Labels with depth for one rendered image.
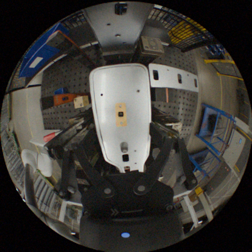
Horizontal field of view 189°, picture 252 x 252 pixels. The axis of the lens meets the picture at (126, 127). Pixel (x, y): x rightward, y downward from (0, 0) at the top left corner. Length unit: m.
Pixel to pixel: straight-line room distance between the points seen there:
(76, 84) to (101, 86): 0.41
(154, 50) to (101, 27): 0.19
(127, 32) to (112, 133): 0.36
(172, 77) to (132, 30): 0.25
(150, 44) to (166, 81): 0.16
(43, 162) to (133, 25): 0.95
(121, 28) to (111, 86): 0.21
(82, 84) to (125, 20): 0.57
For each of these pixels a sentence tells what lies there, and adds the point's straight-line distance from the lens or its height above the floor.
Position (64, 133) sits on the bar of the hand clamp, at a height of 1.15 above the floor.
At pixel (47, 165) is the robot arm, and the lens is 0.86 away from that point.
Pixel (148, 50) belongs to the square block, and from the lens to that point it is 0.32.
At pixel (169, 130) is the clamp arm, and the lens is 0.30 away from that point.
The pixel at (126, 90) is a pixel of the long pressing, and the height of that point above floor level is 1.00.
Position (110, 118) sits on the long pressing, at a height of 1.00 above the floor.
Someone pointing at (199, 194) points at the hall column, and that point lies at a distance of 7.71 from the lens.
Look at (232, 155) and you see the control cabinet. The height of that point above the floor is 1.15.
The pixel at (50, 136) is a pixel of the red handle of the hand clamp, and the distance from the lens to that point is 0.31.
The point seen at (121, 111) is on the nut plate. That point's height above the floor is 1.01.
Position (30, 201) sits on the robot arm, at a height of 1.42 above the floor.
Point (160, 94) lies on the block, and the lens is 0.37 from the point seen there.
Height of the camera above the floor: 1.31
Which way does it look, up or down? 68 degrees down
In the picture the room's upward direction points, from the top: 169 degrees clockwise
